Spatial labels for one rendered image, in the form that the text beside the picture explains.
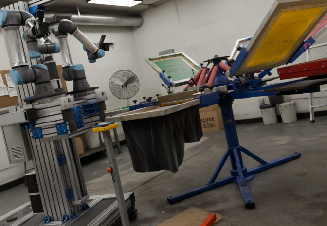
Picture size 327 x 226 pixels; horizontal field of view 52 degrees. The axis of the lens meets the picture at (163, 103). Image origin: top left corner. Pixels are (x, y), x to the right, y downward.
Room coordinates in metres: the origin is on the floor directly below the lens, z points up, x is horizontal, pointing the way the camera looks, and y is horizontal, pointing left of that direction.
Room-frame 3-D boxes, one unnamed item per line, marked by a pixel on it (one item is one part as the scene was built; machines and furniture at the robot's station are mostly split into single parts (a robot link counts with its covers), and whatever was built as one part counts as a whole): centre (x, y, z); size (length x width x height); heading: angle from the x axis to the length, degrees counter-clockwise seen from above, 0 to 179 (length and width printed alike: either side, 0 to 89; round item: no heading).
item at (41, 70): (2.55, 0.86, 1.42); 0.13 x 0.12 x 0.14; 134
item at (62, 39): (3.11, 0.78, 1.63); 0.15 x 0.12 x 0.55; 45
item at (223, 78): (3.59, -0.64, 0.67); 0.39 x 0.39 x 1.35
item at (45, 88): (2.55, 0.86, 1.31); 0.15 x 0.15 x 0.10
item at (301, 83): (2.97, -0.90, 0.91); 1.34 x 0.40 x 0.08; 22
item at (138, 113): (2.75, 0.00, 0.97); 0.79 x 0.58 x 0.04; 142
